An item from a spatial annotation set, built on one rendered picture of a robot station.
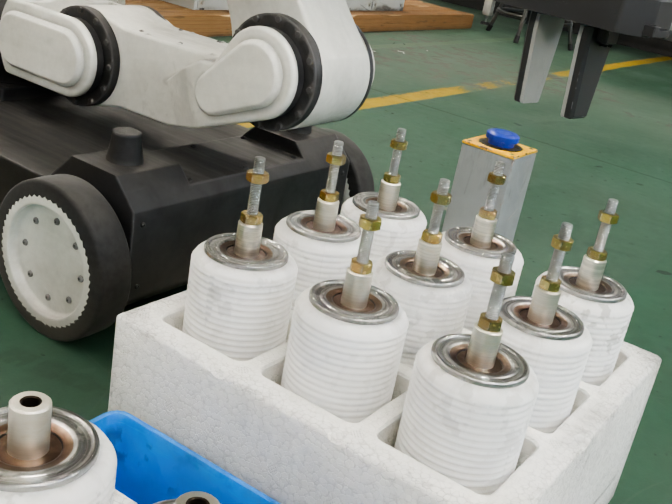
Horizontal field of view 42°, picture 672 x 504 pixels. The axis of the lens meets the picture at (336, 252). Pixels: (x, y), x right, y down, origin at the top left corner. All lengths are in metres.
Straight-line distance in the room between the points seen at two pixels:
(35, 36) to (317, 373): 0.80
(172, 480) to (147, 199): 0.42
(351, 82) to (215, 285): 0.44
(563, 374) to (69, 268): 0.59
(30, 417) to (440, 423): 0.30
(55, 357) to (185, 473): 0.38
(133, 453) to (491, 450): 0.31
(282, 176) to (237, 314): 0.52
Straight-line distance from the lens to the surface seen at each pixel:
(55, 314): 1.12
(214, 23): 3.34
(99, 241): 1.02
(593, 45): 0.59
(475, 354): 0.67
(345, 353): 0.69
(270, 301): 0.76
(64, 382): 1.05
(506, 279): 0.64
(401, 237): 0.94
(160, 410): 0.80
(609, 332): 0.87
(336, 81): 1.09
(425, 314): 0.79
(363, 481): 0.68
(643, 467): 1.13
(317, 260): 0.84
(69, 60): 1.31
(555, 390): 0.77
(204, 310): 0.77
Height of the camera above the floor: 0.56
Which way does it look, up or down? 22 degrees down
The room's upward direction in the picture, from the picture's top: 11 degrees clockwise
